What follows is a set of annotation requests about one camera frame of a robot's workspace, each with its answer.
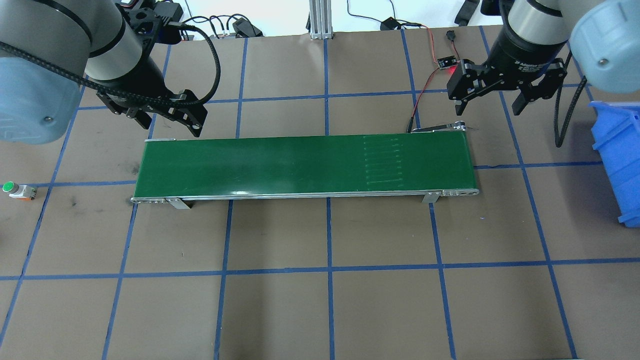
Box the black power adapter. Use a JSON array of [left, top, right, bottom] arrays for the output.
[[454, 0, 482, 27]]

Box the black laptop charger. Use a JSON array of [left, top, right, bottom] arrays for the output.
[[231, 17, 264, 38]]

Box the large blue storage bin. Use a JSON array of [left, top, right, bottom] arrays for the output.
[[589, 100, 640, 229]]

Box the green conveyor belt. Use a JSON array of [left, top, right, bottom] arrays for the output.
[[130, 122, 481, 210]]

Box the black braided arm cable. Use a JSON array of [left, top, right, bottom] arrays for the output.
[[0, 22, 222, 106], [553, 50, 587, 149]]

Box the black barrel plug with wire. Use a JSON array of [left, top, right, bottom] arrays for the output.
[[445, 30, 460, 61]]

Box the red and black wire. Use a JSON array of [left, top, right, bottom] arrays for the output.
[[407, 67, 443, 134]]

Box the thin orange wire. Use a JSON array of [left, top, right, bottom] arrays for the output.
[[397, 22, 441, 63]]

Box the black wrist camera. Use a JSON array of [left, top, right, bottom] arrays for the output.
[[117, 0, 185, 46]]

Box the aluminium profile post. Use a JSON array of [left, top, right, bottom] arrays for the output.
[[308, 0, 335, 40]]

